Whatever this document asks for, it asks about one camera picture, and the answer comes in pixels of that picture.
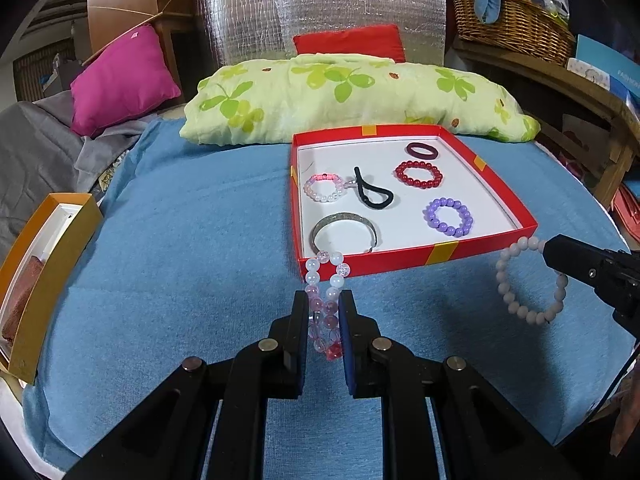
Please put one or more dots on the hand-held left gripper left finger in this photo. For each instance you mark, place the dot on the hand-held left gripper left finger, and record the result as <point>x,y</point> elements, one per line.
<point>302,345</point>

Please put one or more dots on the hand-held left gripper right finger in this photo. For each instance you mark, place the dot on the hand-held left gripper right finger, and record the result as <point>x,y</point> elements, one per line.
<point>347,355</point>

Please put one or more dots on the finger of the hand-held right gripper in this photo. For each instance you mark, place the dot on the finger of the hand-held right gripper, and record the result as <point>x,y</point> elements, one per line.
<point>575,260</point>

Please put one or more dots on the red shallow box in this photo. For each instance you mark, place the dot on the red shallow box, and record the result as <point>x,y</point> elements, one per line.
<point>400,220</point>

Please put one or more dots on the silver bangle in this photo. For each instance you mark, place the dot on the silver bangle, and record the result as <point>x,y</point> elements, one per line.
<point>345,217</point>

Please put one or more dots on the blue blanket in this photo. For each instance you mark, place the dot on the blue blanket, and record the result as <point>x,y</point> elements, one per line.
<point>175,260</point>

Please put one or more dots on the wooden shelf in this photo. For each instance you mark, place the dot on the wooden shelf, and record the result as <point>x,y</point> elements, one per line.
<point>550,75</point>

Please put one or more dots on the blue cardboard box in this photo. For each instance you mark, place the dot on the blue cardboard box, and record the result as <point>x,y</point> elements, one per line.
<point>600,55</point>

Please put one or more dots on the wicker basket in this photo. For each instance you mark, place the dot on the wicker basket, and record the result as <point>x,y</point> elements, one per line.
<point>520,25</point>

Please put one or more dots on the green floral pillow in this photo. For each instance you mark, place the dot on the green floral pillow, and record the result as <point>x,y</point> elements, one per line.
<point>300,100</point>

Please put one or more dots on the yellow box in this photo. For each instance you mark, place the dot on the yellow box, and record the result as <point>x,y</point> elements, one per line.
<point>50,285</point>

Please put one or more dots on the brown pouch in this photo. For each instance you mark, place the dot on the brown pouch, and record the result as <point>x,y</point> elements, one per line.
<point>22,300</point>

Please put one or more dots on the red cushion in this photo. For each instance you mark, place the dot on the red cushion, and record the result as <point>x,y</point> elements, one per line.
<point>350,40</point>

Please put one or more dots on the magenta cushion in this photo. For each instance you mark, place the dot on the magenta cushion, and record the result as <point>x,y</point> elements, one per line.
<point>120,80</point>

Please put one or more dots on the grey cloth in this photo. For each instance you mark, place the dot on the grey cloth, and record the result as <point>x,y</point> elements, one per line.
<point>35,150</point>

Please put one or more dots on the silver foil panel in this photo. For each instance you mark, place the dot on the silver foil panel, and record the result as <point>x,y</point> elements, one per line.
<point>240,15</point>

